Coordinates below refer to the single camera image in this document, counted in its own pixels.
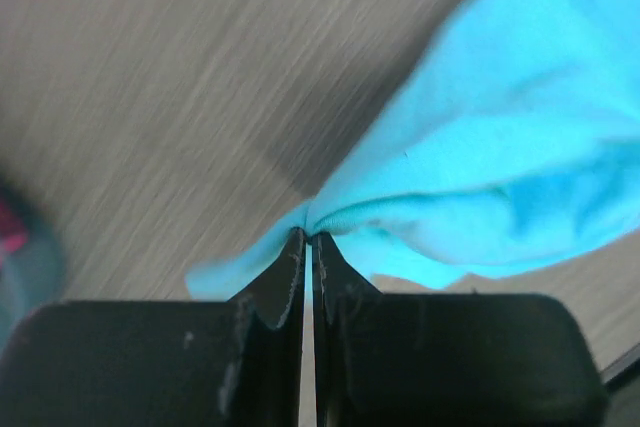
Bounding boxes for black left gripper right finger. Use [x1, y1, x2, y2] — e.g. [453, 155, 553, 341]
[311, 233, 608, 426]

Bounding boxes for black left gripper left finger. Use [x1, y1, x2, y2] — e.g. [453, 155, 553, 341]
[1, 229, 305, 426]

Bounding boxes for cyan t-shirt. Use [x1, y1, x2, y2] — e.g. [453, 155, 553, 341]
[186, 0, 639, 300]

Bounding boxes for red t-shirt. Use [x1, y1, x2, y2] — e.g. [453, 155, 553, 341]
[1, 191, 29, 257]

